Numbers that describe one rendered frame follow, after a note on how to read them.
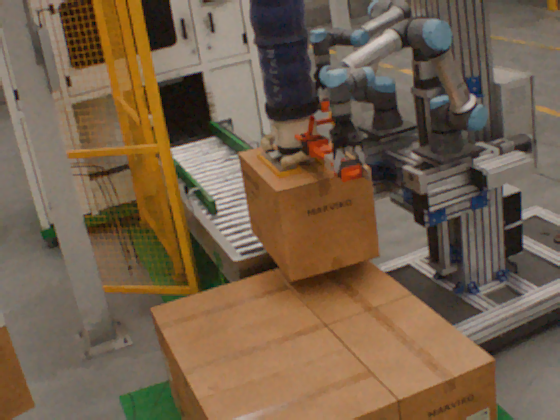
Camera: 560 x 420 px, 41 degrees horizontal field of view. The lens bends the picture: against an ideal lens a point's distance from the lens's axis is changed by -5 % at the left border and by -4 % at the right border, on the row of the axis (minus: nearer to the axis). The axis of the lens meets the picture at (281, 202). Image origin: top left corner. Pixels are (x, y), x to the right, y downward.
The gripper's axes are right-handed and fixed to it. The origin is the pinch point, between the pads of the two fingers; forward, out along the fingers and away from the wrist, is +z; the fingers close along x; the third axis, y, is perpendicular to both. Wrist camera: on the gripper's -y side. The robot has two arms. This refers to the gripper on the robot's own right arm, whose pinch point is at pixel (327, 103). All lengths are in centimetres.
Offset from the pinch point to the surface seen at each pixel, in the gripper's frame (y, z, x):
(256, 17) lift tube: 34, -52, -36
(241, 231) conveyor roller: -35, 67, -45
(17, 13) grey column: -54, -67, -129
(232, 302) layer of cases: 39, 65, -69
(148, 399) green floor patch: 13, 119, -117
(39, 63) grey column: -51, -41, -125
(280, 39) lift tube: 40, -42, -29
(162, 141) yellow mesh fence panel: -62, 17, -72
